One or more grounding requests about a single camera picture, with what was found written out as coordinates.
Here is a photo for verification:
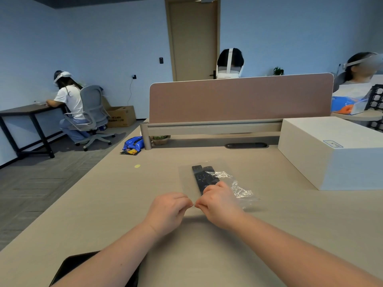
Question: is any person's right forearm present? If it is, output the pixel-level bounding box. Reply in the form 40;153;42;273
236;211;383;287

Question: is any wall socket with cable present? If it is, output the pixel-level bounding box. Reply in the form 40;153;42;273
126;74;137;107

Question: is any person's right hand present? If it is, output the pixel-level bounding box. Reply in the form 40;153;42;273
194;181;248;231

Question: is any white headset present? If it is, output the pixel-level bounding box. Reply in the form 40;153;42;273
216;48;246;80

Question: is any round beige table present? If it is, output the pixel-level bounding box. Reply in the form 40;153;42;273
330;109;383;122

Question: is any large white box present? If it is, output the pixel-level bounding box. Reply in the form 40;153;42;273
277;116;383;191

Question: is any clear plastic bag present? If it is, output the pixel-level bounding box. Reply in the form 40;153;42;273
216;170;261;210
178;160;234;203

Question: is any blue and orange package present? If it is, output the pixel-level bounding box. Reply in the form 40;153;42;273
331;96;369;116

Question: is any pink desk divider panel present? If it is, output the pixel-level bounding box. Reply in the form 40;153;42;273
149;73;334;125

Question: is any black perforated rack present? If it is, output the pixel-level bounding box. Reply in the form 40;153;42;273
363;84;383;132

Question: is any beige wooden door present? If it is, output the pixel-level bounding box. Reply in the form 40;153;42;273
165;0;221;82

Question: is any grey office chair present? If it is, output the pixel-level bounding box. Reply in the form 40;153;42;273
63;85;116;152

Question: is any black oval cable grommet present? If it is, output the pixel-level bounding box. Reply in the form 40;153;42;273
225;142;268;149

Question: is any blue snack packet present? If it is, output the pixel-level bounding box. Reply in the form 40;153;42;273
123;136;145;153

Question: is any black desk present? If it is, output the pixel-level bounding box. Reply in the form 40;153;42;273
0;103;70;160

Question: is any grey divider base rail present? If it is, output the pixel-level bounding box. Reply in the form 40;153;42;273
140;121;283;150

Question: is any black smartphone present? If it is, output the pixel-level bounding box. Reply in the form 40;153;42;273
49;251;141;287

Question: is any person's left hand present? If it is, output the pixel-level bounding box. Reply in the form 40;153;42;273
149;193;194;237

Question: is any small potted green plant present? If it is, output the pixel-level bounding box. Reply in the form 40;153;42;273
151;135;171;146

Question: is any brown cardboard box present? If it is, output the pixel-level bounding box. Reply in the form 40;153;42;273
102;105;136;128

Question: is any black remote control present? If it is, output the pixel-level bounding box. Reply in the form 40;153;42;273
203;166;221;186
192;165;210;195

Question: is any person's left forearm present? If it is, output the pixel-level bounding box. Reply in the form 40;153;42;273
51;222;160;287

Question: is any crumpled clear plastic bag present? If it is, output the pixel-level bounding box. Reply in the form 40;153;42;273
216;170;261;210

